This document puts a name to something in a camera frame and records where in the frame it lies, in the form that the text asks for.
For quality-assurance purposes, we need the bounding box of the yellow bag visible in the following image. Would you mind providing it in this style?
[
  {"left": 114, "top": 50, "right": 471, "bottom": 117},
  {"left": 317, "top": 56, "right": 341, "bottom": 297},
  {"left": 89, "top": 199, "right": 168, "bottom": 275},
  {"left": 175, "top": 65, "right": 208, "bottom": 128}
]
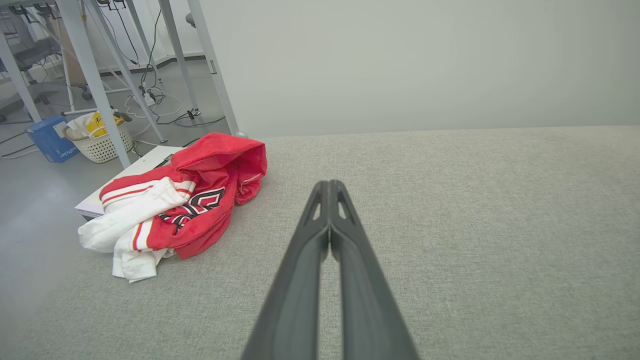
[{"left": 86, "top": 112, "right": 123, "bottom": 138}]

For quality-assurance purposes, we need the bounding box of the white plastic bag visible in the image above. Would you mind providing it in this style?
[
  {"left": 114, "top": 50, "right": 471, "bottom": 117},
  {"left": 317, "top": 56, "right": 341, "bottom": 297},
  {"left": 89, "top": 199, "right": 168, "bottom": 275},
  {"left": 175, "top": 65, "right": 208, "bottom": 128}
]
[{"left": 66, "top": 112, "right": 96, "bottom": 141}]

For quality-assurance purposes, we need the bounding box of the red and white basketball jersey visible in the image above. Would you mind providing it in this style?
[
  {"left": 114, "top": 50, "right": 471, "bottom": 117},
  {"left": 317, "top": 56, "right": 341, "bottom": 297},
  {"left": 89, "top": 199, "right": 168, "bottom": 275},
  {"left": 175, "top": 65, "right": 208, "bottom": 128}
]
[{"left": 77, "top": 132, "right": 268, "bottom": 284}]

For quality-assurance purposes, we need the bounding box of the white equipment box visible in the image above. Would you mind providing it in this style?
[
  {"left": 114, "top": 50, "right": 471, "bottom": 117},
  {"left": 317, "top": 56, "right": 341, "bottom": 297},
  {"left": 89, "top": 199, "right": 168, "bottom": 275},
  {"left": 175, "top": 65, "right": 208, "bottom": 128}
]
[{"left": 74, "top": 145, "right": 186, "bottom": 221}]

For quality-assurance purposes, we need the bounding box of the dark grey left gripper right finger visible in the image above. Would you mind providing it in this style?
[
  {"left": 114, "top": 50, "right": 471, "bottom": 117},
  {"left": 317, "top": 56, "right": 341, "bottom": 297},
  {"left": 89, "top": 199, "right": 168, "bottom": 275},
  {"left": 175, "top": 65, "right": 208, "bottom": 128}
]
[{"left": 329, "top": 179, "right": 421, "bottom": 360}]

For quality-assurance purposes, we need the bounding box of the white partition screen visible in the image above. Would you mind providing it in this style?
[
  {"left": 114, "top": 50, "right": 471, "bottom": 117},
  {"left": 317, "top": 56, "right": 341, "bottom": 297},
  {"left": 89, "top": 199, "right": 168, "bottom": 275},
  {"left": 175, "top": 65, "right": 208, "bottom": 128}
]
[{"left": 187, "top": 0, "right": 640, "bottom": 139}]

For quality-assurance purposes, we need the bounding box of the blue cardboard box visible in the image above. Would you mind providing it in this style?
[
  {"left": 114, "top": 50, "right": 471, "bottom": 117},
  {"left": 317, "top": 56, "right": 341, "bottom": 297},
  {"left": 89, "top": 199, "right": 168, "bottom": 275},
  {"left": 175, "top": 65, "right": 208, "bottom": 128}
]
[{"left": 25, "top": 116, "right": 81, "bottom": 163}]

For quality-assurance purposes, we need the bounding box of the black hanging cable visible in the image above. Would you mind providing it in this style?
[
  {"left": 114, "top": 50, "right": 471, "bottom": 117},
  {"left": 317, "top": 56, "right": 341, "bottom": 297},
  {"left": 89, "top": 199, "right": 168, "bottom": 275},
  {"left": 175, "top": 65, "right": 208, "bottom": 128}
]
[{"left": 141, "top": 7, "right": 163, "bottom": 88}]

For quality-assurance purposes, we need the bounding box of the black floor cable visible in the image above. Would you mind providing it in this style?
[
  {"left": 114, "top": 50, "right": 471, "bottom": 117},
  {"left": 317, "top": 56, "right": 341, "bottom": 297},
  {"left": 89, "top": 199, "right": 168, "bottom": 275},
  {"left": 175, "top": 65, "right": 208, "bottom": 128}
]
[{"left": 159, "top": 114, "right": 227, "bottom": 128}]

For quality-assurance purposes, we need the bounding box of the grey metal frame leg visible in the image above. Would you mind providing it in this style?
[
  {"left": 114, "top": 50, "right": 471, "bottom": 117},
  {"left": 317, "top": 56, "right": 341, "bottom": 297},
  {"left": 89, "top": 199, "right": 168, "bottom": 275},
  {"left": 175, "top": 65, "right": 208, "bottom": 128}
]
[
  {"left": 0, "top": 32, "right": 42, "bottom": 123},
  {"left": 82, "top": 0, "right": 167, "bottom": 144},
  {"left": 158, "top": 0, "right": 201, "bottom": 116},
  {"left": 55, "top": 0, "right": 133, "bottom": 169}
]

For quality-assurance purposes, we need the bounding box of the grey office chair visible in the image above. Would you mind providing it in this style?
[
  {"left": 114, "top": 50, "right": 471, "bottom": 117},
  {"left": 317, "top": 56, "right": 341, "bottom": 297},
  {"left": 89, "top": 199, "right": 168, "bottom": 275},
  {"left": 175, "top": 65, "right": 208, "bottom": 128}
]
[{"left": 0, "top": 10, "right": 91, "bottom": 121}]

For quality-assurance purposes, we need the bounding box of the white plastic laundry basket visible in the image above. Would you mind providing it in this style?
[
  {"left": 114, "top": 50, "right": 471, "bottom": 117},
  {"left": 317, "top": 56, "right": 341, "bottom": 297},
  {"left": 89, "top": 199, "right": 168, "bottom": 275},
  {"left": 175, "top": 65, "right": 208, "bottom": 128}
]
[{"left": 62, "top": 117, "right": 135, "bottom": 164}]

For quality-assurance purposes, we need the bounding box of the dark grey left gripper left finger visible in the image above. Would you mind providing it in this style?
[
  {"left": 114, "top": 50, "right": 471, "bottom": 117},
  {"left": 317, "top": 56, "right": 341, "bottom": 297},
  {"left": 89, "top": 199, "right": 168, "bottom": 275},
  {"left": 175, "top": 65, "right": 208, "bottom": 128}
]
[{"left": 240, "top": 180, "right": 331, "bottom": 360}]

